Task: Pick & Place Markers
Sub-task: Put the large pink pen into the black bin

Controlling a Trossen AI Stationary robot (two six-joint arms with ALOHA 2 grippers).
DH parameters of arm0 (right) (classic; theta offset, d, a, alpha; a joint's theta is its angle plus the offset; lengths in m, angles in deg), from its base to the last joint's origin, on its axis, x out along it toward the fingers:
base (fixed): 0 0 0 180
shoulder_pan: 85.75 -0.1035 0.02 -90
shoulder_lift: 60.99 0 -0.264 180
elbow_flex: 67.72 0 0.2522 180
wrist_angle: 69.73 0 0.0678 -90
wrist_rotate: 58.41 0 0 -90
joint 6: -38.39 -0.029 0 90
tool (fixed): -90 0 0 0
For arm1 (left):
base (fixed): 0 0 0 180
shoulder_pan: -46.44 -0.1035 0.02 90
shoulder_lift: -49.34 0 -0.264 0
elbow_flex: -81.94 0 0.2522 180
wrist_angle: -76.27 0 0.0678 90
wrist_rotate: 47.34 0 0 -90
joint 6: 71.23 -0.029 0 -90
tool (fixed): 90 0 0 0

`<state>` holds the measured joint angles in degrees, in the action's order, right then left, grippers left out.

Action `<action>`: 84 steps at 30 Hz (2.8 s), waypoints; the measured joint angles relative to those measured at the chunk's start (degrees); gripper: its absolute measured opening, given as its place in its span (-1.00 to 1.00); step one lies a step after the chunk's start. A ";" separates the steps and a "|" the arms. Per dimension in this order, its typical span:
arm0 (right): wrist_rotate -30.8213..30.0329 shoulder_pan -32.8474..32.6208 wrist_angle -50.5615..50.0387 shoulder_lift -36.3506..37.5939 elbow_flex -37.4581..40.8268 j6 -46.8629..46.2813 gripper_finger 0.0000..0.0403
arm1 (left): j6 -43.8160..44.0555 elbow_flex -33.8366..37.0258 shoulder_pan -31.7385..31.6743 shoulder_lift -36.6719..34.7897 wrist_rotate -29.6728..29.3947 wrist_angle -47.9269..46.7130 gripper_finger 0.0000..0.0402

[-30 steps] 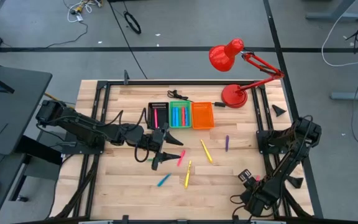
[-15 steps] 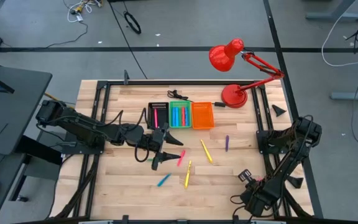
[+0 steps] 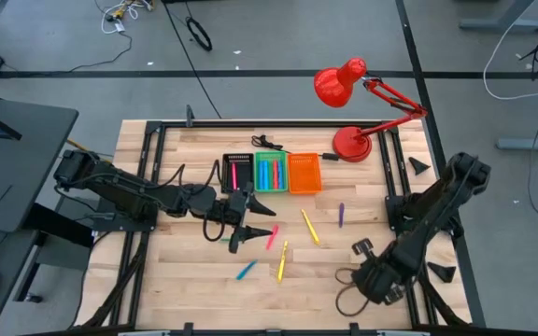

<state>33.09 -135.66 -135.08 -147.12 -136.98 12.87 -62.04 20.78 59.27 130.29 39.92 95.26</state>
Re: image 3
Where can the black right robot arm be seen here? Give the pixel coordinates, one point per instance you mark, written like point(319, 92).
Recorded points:
point(437, 210)

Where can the black aluminium table frame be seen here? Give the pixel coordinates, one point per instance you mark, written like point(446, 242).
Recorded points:
point(154, 154)

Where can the purple translucent highlighter marker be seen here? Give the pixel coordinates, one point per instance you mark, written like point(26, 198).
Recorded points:
point(341, 214)

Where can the black triangular bracket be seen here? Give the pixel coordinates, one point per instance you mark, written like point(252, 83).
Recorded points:
point(418, 165)
point(443, 273)

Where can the black plastic basket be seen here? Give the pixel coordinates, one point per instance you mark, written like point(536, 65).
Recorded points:
point(245, 172)

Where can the yellow highlighter marker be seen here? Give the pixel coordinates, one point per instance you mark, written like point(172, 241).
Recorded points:
point(310, 227)
point(282, 261)

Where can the black desk leg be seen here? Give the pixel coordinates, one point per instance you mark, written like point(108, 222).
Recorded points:
point(59, 224)

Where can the red desk lamp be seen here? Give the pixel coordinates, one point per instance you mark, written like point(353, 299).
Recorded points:
point(339, 86)

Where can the dark grey side desk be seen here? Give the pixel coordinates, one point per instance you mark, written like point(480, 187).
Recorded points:
point(3, 261)

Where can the grey table leg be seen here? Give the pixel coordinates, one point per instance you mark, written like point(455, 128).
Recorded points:
point(530, 144)
point(502, 24)

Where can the blue highlighter marker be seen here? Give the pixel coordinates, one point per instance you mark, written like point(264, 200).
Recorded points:
point(265, 175)
point(260, 175)
point(281, 175)

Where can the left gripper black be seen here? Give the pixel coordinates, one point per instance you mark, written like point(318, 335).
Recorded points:
point(238, 210)

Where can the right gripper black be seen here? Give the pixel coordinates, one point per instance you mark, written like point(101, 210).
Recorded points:
point(378, 282)

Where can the orange plastic basket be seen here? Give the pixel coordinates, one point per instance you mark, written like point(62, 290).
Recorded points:
point(304, 173)

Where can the pink highlighter marker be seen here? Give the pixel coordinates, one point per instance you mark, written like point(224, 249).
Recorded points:
point(272, 237)
point(276, 175)
point(234, 176)

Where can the green plastic basket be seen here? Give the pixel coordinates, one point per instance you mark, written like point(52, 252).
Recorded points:
point(271, 155)

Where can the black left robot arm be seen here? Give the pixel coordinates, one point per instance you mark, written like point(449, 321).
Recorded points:
point(124, 191)

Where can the green highlighter marker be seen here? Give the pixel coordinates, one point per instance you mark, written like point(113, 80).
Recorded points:
point(224, 240)

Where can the dark grey monitor desk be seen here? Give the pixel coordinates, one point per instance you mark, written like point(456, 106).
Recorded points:
point(26, 163)

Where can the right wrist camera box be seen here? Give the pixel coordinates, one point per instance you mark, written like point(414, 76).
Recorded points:
point(363, 247)

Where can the teal translucent highlighter marker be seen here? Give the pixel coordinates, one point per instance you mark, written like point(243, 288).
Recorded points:
point(246, 270)

